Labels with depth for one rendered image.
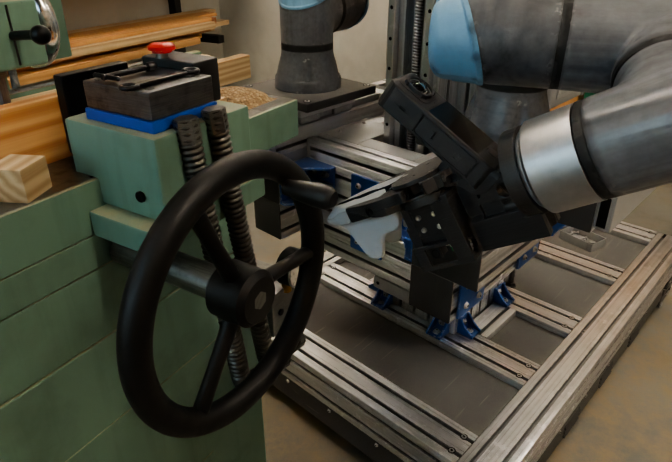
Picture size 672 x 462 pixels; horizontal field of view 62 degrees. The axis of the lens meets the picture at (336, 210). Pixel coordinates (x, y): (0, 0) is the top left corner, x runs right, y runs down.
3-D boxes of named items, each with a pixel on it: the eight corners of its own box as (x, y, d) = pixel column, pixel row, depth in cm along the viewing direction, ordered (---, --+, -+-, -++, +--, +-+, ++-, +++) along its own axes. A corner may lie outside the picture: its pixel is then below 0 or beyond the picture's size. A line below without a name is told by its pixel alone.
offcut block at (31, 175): (18, 185, 58) (10, 153, 56) (53, 186, 57) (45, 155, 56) (-8, 202, 54) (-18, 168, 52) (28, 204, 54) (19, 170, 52)
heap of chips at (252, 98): (248, 109, 82) (247, 97, 81) (198, 100, 87) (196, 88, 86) (277, 99, 88) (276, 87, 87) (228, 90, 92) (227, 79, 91)
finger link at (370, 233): (334, 274, 55) (410, 255, 49) (307, 221, 54) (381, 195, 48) (350, 260, 58) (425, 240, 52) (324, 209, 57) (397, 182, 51)
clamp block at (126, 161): (163, 226, 56) (150, 141, 52) (77, 197, 62) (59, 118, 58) (256, 177, 67) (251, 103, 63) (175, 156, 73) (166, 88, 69)
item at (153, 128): (154, 135, 53) (145, 77, 51) (80, 117, 58) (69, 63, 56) (243, 103, 63) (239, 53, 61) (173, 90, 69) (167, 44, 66)
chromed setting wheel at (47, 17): (54, 75, 77) (32, -23, 71) (2, 65, 83) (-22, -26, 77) (73, 70, 79) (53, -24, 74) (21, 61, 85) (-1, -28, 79)
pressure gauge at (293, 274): (290, 306, 88) (288, 261, 84) (271, 298, 89) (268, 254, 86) (312, 286, 92) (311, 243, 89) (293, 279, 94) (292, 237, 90)
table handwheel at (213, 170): (286, 429, 66) (89, 474, 41) (165, 368, 75) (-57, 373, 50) (361, 197, 69) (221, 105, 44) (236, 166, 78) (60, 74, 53)
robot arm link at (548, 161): (560, 117, 37) (583, 89, 44) (497, 140, 40) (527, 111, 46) (602, 216, 39) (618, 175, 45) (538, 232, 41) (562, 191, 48)
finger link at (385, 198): (343, 230, 50) (424, 204, 45) (336, 215, 50) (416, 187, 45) (369, 209, 54) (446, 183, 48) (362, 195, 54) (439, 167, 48)
